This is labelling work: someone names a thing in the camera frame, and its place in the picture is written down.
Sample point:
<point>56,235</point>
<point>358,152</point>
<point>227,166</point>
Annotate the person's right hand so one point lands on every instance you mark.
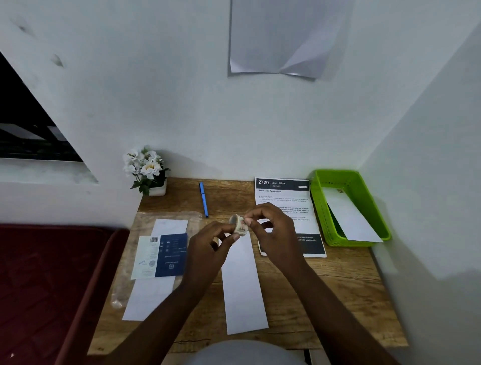
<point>282,240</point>

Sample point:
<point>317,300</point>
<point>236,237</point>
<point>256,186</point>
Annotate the person's left hand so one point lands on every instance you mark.
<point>204,255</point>

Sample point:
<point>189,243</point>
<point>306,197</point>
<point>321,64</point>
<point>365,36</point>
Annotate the small clear tape roll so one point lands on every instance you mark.
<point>240,226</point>

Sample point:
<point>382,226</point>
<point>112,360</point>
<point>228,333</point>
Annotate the green plastic tray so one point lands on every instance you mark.
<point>319,210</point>

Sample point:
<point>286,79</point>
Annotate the printed paper sheet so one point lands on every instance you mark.
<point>282,191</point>

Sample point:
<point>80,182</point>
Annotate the single white envelope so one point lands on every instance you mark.
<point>244,297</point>
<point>349,218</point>

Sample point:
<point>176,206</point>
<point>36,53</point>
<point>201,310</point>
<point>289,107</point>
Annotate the stack of white envelopes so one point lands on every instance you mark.
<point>146,301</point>

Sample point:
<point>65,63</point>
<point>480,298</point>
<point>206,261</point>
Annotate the person's left forearm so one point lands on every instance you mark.
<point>158,323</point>

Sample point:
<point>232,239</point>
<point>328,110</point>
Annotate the person's right forearm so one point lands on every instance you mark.
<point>338,319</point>

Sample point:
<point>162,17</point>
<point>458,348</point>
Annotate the clear plastic bag with card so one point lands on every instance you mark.
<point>193,222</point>

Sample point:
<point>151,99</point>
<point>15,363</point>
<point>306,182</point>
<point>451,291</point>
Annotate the person's grey shirt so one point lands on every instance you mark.
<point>244,355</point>

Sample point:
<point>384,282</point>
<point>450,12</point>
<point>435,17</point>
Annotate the blue pen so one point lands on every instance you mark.
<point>204,199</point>

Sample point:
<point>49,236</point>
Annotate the potted white flower plant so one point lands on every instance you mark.
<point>144,167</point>

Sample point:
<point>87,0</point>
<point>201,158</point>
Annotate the black table leg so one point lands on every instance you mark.
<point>307,357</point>

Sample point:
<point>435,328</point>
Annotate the dark red mattress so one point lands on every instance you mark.
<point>49,293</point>

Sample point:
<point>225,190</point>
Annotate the dark window with grille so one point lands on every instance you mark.
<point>22,124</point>

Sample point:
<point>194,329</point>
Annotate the white paper sheet on wall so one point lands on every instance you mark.
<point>270,34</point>

